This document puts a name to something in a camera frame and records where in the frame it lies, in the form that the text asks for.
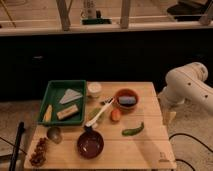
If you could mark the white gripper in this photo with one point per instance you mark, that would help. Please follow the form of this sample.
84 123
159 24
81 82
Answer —
168 113

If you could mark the green pepper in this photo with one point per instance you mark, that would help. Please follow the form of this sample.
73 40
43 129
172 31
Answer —
133 131

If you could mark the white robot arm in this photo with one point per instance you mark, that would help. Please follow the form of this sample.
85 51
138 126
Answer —
185 83

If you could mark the orange bowl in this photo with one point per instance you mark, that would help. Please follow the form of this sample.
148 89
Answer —
125 92

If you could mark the purple bowl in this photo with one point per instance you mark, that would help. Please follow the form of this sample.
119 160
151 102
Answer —
90 144

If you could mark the blue sponge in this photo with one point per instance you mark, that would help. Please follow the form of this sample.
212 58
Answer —
127 100

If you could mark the orange carrot piece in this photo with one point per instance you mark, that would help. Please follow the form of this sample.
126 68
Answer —
115 115

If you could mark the white cup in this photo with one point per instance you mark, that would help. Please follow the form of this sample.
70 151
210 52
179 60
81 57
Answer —
94 89

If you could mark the tan wooden block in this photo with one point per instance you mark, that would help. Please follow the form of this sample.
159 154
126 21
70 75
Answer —
67 112

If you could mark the grey triangular cloth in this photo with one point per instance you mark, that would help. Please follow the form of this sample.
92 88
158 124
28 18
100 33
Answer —
70 95

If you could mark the green plastic tray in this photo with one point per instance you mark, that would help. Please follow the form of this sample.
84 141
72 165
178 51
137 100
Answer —
60 95

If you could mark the small metal cup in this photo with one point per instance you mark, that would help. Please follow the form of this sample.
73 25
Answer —
54 134

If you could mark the yellow corn cob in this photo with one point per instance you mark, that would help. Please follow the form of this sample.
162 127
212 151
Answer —
48 114

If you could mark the white bottle on green base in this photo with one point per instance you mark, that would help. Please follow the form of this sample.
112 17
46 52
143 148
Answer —
91 16

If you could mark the brown grape bunch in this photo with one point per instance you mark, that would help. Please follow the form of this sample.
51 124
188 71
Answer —
38 157

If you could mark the black pole stand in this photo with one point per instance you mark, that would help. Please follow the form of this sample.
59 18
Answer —
16 147

